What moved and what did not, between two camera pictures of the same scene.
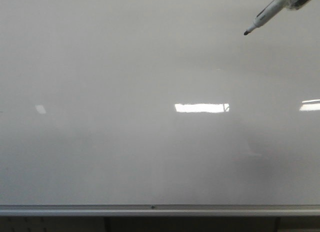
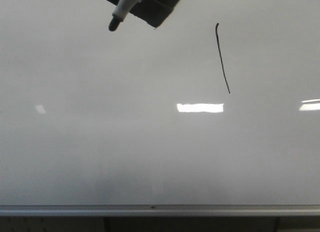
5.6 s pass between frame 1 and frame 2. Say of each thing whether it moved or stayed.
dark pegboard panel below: stayed
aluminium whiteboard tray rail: stayed
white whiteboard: stayed
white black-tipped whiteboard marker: moved
